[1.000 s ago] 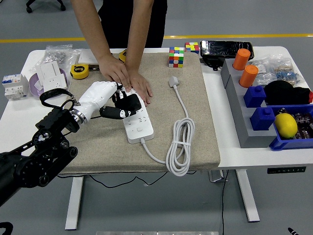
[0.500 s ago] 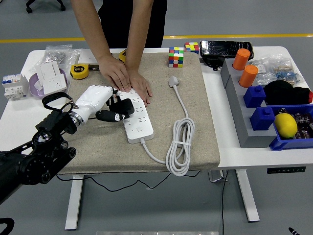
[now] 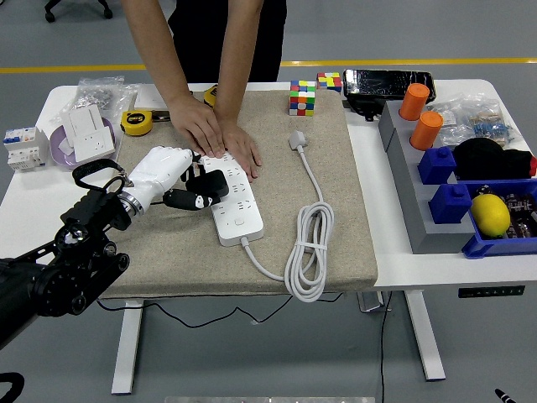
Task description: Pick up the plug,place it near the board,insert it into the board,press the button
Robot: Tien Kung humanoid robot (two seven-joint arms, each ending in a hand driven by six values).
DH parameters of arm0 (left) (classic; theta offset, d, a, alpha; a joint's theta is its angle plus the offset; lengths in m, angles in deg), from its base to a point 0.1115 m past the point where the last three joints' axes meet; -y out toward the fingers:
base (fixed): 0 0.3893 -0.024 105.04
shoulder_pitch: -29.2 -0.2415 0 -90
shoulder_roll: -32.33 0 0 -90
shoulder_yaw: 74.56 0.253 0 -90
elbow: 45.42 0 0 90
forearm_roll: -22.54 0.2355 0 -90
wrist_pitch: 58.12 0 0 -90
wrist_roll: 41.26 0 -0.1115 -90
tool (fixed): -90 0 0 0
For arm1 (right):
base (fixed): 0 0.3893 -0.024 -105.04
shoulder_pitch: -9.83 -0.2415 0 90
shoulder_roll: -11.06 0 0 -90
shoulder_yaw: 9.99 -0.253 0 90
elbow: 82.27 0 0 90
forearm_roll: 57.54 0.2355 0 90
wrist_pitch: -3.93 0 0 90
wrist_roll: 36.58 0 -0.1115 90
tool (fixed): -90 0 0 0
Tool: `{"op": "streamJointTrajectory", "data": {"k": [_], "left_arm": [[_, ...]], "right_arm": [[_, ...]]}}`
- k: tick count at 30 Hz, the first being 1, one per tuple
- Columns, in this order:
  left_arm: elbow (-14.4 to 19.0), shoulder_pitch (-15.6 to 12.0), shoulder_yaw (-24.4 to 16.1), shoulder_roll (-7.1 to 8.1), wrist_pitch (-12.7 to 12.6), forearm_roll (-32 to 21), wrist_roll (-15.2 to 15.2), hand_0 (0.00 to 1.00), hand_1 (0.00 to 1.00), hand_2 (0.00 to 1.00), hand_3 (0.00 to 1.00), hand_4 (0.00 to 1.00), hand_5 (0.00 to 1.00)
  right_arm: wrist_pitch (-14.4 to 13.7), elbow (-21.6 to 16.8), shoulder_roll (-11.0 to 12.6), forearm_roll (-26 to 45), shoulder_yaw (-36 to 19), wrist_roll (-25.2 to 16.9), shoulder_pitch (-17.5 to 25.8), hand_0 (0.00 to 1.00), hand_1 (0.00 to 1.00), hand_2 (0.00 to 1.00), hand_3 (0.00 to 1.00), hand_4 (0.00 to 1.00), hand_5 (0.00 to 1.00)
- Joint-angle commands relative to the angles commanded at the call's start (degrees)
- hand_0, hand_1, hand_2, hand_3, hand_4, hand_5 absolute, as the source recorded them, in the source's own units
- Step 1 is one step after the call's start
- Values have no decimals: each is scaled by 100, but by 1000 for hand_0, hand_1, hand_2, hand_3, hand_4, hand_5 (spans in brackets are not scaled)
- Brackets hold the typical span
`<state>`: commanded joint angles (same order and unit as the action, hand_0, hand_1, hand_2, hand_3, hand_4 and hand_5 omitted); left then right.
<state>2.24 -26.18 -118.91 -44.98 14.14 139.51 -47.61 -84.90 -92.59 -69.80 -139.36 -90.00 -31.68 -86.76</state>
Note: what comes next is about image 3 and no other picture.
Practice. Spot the long grey peg base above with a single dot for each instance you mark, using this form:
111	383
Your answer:
415	210

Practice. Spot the clear bag of screws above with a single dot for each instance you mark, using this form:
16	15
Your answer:
98	96

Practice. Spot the yellow lemon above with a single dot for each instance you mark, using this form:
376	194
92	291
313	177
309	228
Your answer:
490	216

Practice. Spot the grey under-table box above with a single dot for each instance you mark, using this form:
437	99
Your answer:
371	303

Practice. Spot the small white plastic piece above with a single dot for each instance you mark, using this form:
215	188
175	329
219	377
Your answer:
65	147

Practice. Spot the small yellow tape measure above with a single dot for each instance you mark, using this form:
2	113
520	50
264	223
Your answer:
211	95

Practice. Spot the white switch panel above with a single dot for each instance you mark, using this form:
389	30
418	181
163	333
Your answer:
81	119

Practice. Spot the white circuit breaker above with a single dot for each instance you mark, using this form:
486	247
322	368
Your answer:
25	151

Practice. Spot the black plug adapter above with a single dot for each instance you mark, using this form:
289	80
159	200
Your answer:
212	180

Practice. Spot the person's right hand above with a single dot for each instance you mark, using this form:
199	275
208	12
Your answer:
197	126

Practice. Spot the beige mat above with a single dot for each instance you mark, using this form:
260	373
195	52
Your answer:
176	260

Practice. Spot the purple bowl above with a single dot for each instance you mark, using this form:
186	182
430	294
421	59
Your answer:
58	156

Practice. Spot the dark flat object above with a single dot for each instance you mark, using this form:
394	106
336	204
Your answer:
160	116

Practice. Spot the white wall socket panel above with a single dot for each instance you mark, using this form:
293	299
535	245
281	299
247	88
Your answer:
94	144

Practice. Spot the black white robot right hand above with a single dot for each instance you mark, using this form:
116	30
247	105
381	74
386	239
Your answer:
502	396

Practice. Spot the small Rubik's cube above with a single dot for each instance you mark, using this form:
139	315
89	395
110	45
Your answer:
329	82

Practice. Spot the person's right forearm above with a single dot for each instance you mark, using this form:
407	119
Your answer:
155	42

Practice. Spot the large Rubik's cube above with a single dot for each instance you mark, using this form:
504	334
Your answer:
302	98

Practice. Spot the blue block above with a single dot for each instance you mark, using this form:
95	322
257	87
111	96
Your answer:
449	205
436	165

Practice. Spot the orange cylinder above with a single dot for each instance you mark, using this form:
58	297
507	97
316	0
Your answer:
413	103
425	132

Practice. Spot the black office chair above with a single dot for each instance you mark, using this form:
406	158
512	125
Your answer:
50	16

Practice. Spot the person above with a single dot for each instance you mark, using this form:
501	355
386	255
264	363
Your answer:
201	42

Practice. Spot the black cloth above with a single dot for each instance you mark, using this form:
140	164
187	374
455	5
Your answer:
486	161

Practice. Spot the small grey peg base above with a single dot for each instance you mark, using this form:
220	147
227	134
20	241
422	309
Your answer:
388	121

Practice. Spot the person's left hand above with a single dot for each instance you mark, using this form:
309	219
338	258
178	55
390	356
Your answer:
241	144

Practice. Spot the dark capacitors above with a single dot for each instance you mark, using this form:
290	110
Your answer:
520	218

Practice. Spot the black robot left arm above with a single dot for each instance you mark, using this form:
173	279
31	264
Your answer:
63	268

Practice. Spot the black foil wrapped box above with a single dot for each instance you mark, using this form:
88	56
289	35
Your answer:
386	82

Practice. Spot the clear bag of resistors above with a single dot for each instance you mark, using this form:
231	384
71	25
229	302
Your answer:
491	121

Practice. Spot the white wall switch plate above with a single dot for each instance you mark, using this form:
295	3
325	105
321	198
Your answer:
149	98

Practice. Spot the white power strip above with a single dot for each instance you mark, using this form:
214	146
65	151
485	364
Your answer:
237	210

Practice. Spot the white table leg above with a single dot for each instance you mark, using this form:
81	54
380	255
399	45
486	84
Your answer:
423	336
126	357

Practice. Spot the black holder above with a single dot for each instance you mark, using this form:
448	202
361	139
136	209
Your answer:
365	108

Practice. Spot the small black dotted object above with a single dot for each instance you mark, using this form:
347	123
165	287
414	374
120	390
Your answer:
482	191

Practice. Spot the red object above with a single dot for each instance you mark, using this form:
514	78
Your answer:
533	166

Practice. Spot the large yellow tape measure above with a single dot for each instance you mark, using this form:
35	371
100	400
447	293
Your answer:
136	124

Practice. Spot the person's left forearm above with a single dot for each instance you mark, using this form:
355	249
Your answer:
241	50

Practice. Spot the clear bag of small parts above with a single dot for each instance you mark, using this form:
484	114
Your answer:
446	126

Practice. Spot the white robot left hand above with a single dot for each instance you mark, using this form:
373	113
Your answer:
157	172

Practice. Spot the black table control panel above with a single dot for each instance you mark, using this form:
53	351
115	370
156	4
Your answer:
491	291

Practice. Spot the blue storage bin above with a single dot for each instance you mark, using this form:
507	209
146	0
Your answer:
482	248

